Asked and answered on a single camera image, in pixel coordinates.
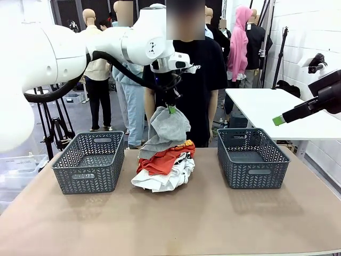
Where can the white t-shirt with black print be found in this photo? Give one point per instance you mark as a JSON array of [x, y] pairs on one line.
[[165, 182]]

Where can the person's right forearm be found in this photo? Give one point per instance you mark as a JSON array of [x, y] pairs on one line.
[[149, 104]]

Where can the orange garment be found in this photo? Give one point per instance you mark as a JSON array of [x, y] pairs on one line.
[[160, 162]]

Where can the mannequin in cream jacket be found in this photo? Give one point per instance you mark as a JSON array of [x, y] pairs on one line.
[[98, 80]]

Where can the person's left forearm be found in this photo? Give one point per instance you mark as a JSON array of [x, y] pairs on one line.
[[213, 112]]

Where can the mannequin in black jacket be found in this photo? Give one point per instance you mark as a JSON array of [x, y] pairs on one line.
[[257, 48]]

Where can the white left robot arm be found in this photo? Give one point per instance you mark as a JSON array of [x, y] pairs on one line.
[[53, 53]]

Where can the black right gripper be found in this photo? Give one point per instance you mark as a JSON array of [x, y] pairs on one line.
[[330, 93]]

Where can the white side table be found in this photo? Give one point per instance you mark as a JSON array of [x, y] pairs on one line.
[[266, 106]]

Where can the person's left hand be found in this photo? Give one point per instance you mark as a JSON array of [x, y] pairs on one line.
[[211, 138]]

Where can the black camera tripod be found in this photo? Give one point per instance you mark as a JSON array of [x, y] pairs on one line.
[[52, 128]]

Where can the black light stand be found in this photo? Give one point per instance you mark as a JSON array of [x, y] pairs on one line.
[[281, 58]]

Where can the mannequin in light blue fleece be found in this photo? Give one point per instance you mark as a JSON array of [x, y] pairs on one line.
[[133, 106]]

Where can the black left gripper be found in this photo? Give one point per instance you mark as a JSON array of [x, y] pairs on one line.
[[171, 92]]

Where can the clear plastic storage bin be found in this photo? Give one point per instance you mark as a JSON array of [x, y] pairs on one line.
[[18, 170]]

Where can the mannequin in pink hoodie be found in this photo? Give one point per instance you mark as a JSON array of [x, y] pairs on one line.
[[238, 53]]

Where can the person in black t-shirt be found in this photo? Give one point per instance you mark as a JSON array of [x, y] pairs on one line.
[[202, 80]]

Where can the grey garment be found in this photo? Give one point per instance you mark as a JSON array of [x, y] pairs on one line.
[[165, 128]]

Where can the black garment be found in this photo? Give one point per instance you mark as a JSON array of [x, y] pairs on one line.
[[290, 88]]

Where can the mannequin in black outfit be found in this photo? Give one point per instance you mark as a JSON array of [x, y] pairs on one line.
[[221, 40]]

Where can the grey plastic woven-pattern basket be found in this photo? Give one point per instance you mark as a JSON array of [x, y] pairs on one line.
[[90, 176], [253, 173]]

